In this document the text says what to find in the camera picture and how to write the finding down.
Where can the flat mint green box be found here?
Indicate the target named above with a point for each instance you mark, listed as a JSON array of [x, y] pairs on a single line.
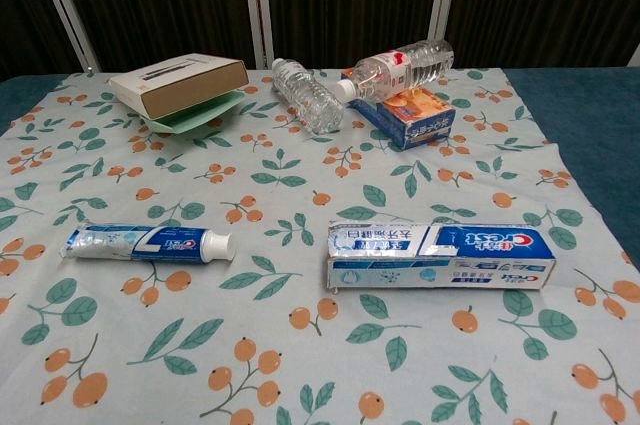
[[200, 115]]

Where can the clear bottle white label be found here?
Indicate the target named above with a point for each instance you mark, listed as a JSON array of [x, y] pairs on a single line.
[[305, 95]]

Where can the floral printed tablecloth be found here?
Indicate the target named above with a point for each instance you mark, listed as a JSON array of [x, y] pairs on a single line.
[[300, 195]]

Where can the clear bottle red label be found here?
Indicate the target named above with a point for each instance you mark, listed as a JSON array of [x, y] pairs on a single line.
[[400, 67]]

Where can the blue white snack packet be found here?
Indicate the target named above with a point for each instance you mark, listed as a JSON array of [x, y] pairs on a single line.
[[440, 255]]

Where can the blue orange carton box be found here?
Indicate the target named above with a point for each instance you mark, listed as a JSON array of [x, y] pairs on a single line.
[[425, 120]]

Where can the blue white toothpaste tube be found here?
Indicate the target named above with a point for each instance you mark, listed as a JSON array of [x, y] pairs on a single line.
[[150, 243]]

